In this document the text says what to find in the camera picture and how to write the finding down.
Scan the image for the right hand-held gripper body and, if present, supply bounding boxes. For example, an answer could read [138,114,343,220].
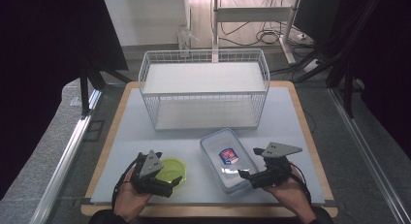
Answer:
[249,141,303,190]

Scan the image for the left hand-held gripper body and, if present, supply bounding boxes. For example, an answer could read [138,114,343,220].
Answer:
[130,149,174,199]

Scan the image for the green plastic bowl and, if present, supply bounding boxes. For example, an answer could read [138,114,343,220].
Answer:
[155,156,188,188]

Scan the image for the clear lidded food container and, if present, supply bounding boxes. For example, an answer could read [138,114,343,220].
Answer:
[199,127,261,195]

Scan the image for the white wire shelf rack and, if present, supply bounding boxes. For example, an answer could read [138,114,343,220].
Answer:
[138,48,271,132]

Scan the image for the person's right hand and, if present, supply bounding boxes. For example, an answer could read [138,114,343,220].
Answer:
[261,170,317,224]

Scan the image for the person's left hand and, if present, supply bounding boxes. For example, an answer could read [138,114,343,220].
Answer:
[112,167,153,223]

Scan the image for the grey table mat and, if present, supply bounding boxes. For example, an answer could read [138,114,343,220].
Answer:
[90,86,326,206]

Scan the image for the black metal stand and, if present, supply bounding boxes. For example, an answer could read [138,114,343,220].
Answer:
[77,48,134,119]
[292,0,386,119]

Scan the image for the white power strip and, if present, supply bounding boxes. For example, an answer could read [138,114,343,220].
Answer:
[302,58,322,74]

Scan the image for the clear plastic bottle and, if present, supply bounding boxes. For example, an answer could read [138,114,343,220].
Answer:
[176,22,201,58]

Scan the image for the black curtain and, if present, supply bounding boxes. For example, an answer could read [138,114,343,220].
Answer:
[326,0,411,159]
[0,0,130,201]

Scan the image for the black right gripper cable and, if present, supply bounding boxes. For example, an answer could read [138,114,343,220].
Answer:
[289,161,313,205]

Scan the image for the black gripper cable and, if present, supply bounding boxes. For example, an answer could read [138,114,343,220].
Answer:
[289,161,313,205]
[111,155,141,209]

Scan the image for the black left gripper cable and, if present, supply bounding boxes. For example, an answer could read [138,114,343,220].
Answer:
[111,155,141,209]

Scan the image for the aluminium floor rail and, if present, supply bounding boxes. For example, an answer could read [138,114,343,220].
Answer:
[29,88,103,224]
[327,87,411,224]

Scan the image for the black floor cables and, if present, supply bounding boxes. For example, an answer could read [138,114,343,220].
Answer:
[219,21,319,58]

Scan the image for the white desk frame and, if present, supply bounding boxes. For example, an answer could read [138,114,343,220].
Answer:
[210,0,302,66]

